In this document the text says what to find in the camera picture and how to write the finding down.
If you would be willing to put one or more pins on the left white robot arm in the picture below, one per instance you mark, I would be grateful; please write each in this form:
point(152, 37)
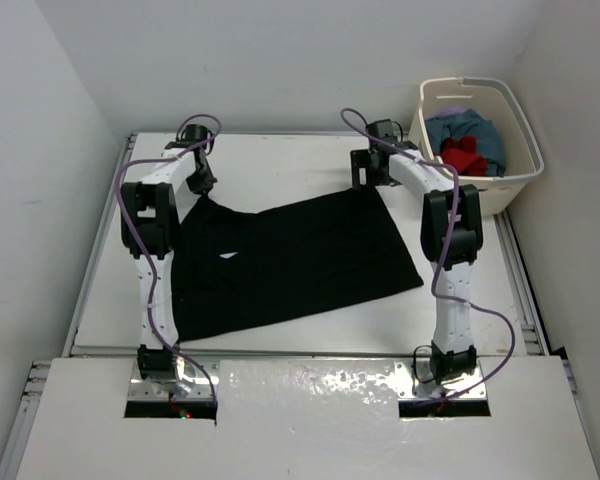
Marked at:
point(145, 192)

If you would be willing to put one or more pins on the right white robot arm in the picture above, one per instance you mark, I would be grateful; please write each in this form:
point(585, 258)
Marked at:
point(451, 236)

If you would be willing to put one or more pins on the blue shirt in basket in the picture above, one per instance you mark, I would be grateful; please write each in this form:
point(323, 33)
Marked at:
point(470, 123)

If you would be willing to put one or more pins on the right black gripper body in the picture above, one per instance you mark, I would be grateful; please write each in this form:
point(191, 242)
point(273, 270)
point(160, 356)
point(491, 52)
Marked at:
point(363, 158)

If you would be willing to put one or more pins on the red shirt in basket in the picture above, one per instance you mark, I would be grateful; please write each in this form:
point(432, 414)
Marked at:
point(463, 157)

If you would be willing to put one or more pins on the lilac cloth in basket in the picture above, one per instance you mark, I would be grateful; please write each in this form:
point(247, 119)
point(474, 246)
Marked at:
point(452, 110)

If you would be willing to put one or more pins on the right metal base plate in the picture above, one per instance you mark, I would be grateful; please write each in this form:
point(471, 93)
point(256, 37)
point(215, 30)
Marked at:
point(412, 383)

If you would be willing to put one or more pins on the black t shirt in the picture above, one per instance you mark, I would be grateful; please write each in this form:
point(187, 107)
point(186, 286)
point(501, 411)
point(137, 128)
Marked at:
point(235, 271)

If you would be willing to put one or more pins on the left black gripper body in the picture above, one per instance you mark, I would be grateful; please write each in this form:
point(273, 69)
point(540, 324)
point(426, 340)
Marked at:
point(201, 180)

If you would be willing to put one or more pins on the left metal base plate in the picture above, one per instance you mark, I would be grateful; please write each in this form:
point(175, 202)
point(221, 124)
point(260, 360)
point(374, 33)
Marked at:
point(189, 385)

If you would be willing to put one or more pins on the metal base plate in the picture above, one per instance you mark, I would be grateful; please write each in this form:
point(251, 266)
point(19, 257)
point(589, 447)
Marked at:
point(412, 383)
point(189, 385)

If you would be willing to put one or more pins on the cream laundry basket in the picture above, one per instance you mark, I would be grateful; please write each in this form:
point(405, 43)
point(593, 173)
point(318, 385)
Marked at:
point(493, 100)

